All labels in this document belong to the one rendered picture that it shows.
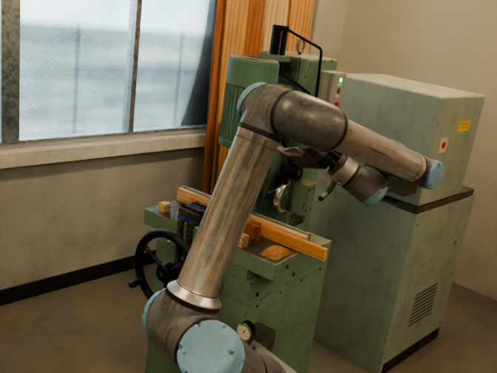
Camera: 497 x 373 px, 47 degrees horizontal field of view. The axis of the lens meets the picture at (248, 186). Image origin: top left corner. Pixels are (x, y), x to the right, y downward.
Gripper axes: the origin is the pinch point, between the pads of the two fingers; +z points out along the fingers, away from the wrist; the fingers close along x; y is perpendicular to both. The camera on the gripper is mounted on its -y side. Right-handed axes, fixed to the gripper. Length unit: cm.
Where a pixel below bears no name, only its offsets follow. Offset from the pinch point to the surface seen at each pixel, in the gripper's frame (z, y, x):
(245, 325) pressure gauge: -29, -26, 52
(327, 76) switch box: -1.7, -13.3, -36.4
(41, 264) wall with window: 53, -174, 59
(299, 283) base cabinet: -43, -50, 20
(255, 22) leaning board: 45, -139, -130
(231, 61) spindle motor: 27.4, -5.6, -11.1
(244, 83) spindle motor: 19.7, -5.0, -7.2
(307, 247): -30.7, -19.1, 19.7
